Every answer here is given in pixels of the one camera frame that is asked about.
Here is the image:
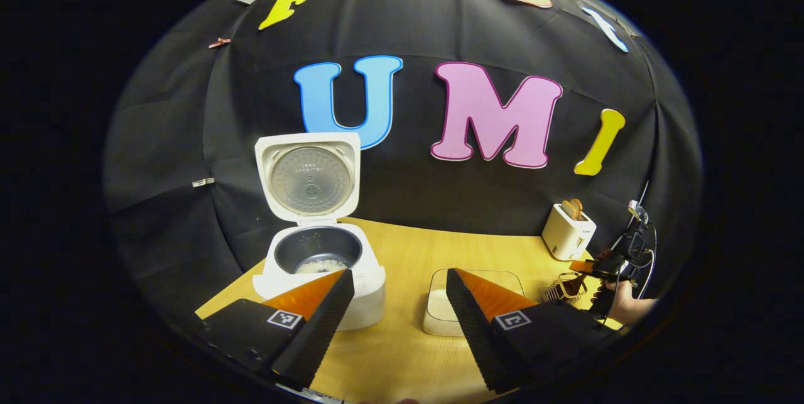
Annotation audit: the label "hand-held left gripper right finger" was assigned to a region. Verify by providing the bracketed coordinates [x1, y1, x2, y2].
[446, 268, 619, 392]

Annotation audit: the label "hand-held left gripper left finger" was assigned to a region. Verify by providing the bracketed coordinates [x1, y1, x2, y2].
[201, 269, 356, 390]

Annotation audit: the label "metal wire chopstick holder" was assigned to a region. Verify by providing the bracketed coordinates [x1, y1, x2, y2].
[543, 272, 588, 304]

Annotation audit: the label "white rice heap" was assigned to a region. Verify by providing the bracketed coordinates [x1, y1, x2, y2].
[427, 290, 456, 323]

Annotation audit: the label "white rice grains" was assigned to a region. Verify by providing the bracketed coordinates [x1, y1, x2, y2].
[295, 258, 349, 274]

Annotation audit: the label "white rice cooker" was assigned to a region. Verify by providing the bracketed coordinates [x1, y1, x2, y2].
[253, 133, 386, 330]

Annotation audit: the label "white toaster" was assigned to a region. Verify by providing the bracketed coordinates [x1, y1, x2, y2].
[541, 203, 597, 261]

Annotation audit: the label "clear plastic container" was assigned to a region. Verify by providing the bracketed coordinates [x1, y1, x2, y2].
[422, 269, 525, 337]

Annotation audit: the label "black backdrop cloth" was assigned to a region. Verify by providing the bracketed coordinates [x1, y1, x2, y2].
[104, 0, 703, 329]

